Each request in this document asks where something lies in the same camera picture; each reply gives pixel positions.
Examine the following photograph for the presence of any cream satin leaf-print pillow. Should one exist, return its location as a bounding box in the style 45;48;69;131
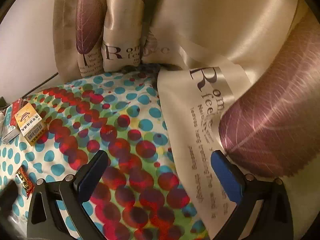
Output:
141;0;320;240

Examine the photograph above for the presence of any yellow medicine box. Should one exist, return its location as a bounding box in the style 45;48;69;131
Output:
14;107;49;146

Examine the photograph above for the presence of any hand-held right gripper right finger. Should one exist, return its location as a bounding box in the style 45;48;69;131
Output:
210;150;294;240

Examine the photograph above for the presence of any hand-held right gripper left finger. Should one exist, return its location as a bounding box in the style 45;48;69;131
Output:
26;150;109;240

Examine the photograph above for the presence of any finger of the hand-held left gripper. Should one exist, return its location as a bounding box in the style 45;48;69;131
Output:
0;180;18;212

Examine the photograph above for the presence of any black cable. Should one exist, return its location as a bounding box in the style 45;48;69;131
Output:
21;71;59;98

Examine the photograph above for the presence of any beige leaf print pillow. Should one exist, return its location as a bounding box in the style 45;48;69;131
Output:
53;0;108;81
102;0;148;73

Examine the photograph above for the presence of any red and white box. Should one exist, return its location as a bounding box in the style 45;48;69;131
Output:
2;99;31;144

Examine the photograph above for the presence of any red and gold snack packet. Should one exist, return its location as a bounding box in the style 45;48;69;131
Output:
15;165;35;200

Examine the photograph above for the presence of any polka dot bed sheet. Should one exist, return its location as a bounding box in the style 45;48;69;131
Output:
0;64;210;240

